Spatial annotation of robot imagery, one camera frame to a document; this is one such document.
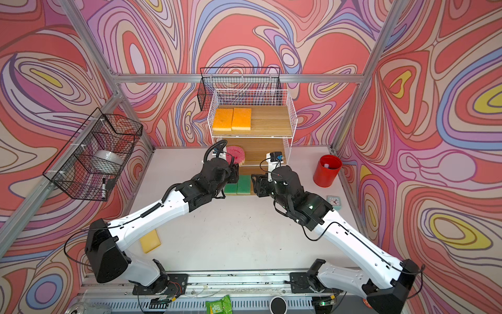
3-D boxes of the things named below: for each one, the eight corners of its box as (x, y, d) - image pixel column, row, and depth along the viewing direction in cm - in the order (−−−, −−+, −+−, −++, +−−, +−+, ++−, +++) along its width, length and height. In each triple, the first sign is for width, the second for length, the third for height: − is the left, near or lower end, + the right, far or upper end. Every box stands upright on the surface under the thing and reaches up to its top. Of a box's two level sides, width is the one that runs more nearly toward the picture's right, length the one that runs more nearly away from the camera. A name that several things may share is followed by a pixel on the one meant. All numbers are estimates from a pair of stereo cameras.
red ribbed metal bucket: (314, 187, 104) (321, 171, 93) (310, 170, 111) (316, 153, 101) (336, 187, 104) (345, 171, 93) (330, 170, 111) (338, 153, 100)
